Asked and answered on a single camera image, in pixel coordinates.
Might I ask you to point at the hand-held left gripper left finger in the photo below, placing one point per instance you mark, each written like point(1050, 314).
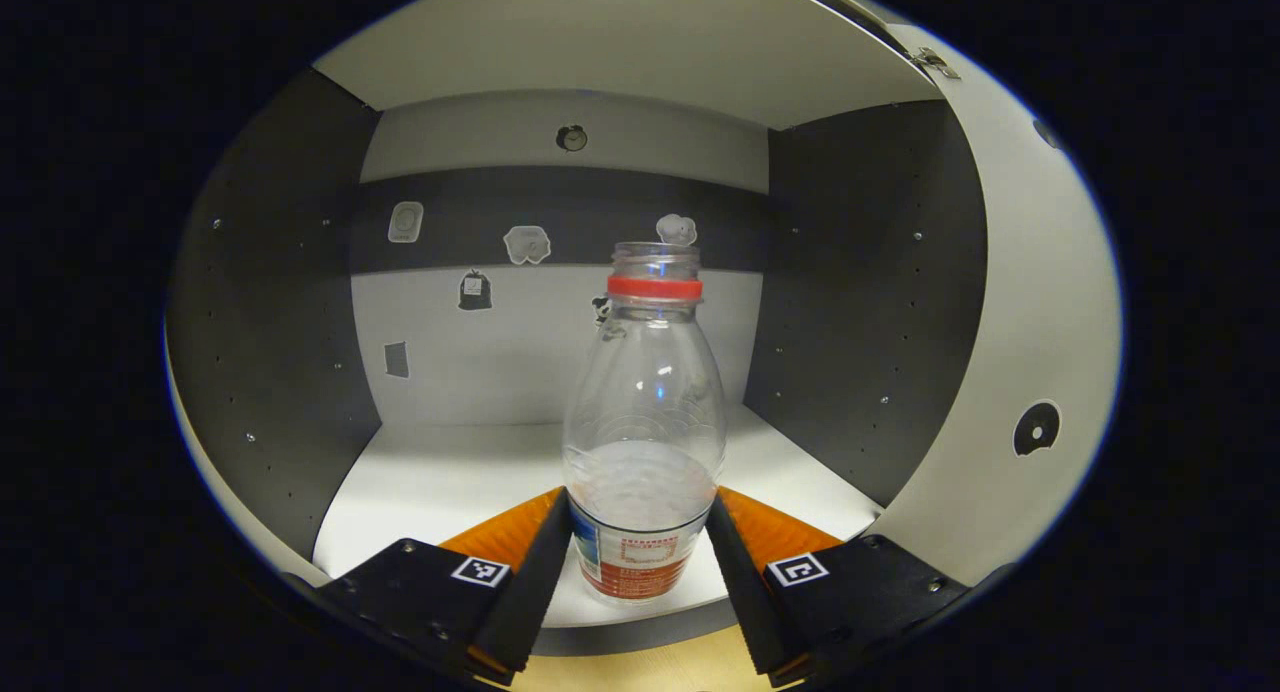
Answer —
point(530, 602)

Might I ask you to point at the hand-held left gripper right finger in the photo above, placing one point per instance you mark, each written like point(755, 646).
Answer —
point(745, 602)

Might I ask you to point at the clear plastic bottle red label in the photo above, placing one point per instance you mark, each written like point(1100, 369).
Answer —
point(645, 392)

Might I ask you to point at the white and grey cabinet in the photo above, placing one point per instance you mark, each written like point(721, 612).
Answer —
point(500, 372)

